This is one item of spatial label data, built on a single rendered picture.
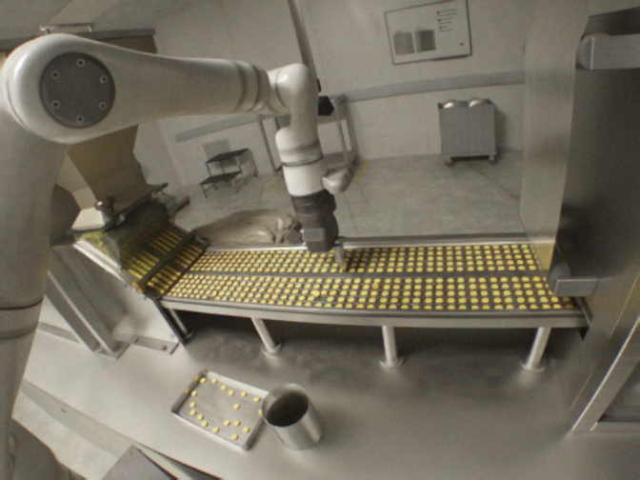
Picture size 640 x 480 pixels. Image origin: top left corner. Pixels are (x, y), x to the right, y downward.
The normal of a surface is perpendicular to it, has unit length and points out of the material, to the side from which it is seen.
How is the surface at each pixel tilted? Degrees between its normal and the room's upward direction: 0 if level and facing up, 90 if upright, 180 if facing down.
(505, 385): 0
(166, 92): 109
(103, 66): 94
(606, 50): 90
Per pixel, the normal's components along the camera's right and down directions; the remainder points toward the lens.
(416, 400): -0.22, -0.83
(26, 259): 0.98, -0.14
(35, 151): 0.90, 0.09
